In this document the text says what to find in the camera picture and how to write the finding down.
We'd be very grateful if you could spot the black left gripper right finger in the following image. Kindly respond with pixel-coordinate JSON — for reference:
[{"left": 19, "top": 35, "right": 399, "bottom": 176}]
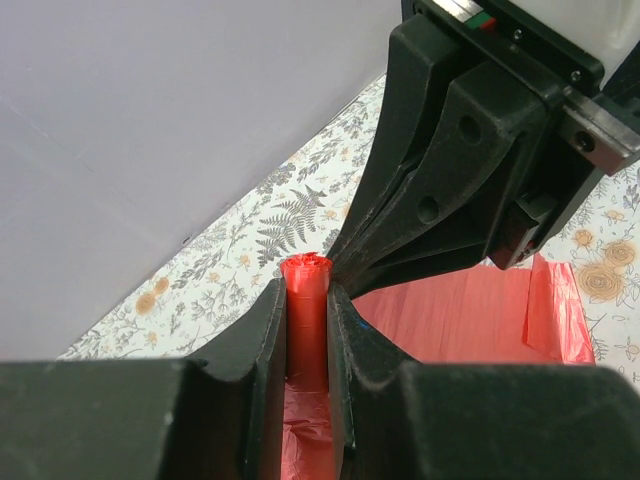
[{"left": 327, "top": 285, "right": 639, "bottom": 479}]

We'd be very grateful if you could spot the floral patterned table mat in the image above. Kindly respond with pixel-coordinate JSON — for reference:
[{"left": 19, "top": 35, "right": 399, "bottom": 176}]
[{"left": 64, "top": 79, "right": 639, "bottom": 383}]

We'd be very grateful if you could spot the red trash bag roll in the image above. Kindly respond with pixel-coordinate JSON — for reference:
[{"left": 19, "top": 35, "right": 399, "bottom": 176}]
[{"left": 281, "top": 252, "right": 595, "bottom": 479}]

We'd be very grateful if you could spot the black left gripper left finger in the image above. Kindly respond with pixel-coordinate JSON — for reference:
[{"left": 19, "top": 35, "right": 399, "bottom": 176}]
[{"left": 1, "top": 279, "right": 286, "bottom": 479}]

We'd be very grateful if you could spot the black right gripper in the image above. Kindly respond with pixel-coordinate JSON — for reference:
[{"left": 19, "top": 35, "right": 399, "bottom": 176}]
[{"left": 329, "top": 1, "right": 639, "bottom": 298}]

